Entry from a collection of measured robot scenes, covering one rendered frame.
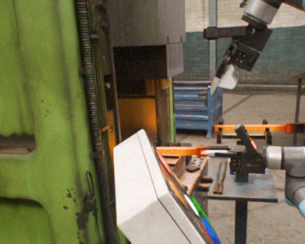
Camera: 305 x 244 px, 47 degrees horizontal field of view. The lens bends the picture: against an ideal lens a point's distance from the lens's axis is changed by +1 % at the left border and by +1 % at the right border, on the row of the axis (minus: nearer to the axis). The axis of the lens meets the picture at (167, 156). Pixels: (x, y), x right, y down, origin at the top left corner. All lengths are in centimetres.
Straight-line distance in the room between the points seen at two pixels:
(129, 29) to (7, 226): 66
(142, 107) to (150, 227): 104
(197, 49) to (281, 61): 211
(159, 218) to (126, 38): 66
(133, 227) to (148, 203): 4
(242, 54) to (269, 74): 794
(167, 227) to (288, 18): 841
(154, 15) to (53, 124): 39
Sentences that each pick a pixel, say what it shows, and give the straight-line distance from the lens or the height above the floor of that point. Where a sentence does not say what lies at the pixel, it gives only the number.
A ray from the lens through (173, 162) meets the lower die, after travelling 116.
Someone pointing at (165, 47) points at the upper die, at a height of 136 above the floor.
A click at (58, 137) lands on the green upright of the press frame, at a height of 118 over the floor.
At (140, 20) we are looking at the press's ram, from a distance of 101.
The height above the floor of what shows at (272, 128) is 97.
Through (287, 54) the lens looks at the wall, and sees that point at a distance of 879.
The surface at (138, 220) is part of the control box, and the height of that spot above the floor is 117.
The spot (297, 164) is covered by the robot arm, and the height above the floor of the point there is 99.
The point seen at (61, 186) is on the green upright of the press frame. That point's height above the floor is 105.
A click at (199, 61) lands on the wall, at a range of 937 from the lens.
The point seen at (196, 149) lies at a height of 102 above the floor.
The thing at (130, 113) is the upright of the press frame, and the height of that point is 109.
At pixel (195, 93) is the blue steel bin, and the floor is 61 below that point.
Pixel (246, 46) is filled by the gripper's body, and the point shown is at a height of 135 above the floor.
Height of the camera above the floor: 139
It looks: 19 degrees down
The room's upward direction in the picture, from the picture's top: 3 degrees counter-clockwise
